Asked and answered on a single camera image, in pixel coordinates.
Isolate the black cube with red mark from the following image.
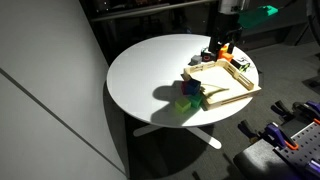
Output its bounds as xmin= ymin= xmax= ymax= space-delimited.
xmin=200 ymin=48 xmax=215 ymax=63

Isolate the pink block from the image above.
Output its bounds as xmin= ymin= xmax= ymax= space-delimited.
xmin=179 ymin=80 xmax=190 ymax=96

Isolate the purple spring clamp orange tip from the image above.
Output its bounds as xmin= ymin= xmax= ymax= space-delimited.
xmin=237 ymin=119 xmax=300 ymax=152
xmin=270 ymin=99 xmax=320 ymax=126

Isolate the blue block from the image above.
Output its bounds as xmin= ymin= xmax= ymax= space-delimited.
xmin=185 ymin=77 xmax=202 ymax=96

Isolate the lime green block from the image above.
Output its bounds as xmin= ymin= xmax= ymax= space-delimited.
xmin=174 ymin=96 xmax=192 ymax=114

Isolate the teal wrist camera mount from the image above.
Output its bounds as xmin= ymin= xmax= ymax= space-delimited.
xmin=237 ymin=5 xmax=279 ymax=30

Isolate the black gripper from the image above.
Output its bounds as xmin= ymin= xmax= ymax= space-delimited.
xmin=208 ymin=10 xmax=244 ymax=55

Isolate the white printed cube checkered side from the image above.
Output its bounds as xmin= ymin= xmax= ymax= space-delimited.
xmin=230 ymin=56 xmax=251 ymax=73

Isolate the gray metal shelf rail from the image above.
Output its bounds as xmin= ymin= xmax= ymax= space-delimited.
xmin=89 ymin=0 xmax=219 ymax=23

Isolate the dark green block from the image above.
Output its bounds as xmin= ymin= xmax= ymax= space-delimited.
xmin=188 ymin=93 xmax=204 ymax=110

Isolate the dark perforated pegboard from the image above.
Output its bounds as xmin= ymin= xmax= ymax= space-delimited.
xmin=272 ymin=121 xmax=320 ymax=176

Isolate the orange block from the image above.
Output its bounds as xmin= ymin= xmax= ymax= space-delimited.
xmin=218 ymin=44 xmax=231 ymax=56

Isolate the light wooden tray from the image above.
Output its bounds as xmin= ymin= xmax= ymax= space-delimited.
xmin=181 ymin=58 xmax=262 ymax=111

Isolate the gray block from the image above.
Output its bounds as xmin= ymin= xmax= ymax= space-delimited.
xmin=190 ymin=54 xmax=204 ymax=66

